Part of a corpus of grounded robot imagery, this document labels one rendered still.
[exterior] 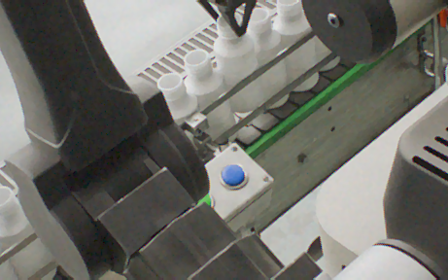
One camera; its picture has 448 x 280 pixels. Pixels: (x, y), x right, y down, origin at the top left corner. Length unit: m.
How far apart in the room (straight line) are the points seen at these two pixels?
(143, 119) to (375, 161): 0.21
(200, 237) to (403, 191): 0.13
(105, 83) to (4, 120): 2.78
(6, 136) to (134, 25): 0.65
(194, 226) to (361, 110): 1.10
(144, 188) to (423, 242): 0.17
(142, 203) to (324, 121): 1.02
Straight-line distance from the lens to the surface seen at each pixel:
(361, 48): 0.60
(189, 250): 0.58
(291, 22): 1.50
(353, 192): 0.73
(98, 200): 0.60
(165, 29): 3.51
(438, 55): 1.67
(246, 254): 0.58
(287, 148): 1.56
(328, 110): 1.60
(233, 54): 1.42
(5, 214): 1.31
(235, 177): 1.29
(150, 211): 0.60
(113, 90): 0.59
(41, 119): 0.59
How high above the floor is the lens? 2.03
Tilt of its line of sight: 42 degrees down
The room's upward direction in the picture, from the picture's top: 15 degrees counter-clockwise
